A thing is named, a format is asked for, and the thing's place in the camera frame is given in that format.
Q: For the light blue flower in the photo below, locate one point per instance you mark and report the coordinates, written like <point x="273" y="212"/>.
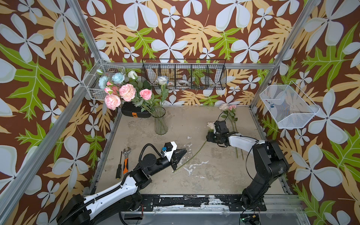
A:
<point x="118" y="78"/>

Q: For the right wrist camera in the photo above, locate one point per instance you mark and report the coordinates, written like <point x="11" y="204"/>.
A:
<point x="220" y="128"/>

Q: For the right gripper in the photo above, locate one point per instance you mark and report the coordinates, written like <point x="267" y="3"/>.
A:
<point x="209" y="136"/>

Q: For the black screwdriver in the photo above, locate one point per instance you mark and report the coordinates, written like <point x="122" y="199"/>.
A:
<point x="119" y="168"/>

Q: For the black mounting rail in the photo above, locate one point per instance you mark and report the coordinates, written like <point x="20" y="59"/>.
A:
<point x="197" y="203"/>

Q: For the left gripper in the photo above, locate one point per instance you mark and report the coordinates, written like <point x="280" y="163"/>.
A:
<point x="175" y="160"/>

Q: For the white wire basket left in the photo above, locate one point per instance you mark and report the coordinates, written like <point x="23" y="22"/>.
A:
<point x="95" y="81"/>

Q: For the white mesh basket right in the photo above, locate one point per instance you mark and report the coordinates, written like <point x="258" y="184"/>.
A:
<point x="289" y="106"/>

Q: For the small pink bud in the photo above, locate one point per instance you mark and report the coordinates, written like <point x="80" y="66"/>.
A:
<point x="108" y="90"/>

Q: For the large pink carnation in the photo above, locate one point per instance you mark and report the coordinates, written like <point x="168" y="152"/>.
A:
<point x="127" y="92"/>

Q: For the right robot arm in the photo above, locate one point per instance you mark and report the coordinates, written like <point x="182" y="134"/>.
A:
<point x="270" y="162"/>

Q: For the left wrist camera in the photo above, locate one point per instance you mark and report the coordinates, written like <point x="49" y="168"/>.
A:
<point x="168" y="150"/>

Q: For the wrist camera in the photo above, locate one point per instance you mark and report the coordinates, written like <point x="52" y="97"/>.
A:
<point x="220" y="128"/>
<point x="168" y="150"/>

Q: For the bluish white rose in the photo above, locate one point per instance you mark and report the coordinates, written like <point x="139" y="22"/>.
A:
<point x="162" y="80"/>

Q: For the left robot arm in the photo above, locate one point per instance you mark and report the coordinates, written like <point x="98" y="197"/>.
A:
<point x="123" y="196"/>

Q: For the pink rose in vase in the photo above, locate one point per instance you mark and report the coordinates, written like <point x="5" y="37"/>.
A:
<point x="146" y="94"/>

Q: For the black wire basket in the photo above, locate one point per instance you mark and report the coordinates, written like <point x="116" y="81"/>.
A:
<point x="189" y="74"/>

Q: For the adjustable wrench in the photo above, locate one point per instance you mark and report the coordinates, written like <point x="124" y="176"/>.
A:
<point x="126" y="153"/>

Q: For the clear glass vase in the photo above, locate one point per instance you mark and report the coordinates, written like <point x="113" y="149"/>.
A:
<point x="160" y="122"/>

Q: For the black orange tool case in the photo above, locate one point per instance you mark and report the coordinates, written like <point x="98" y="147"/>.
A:
<point x="130" y="110"/>

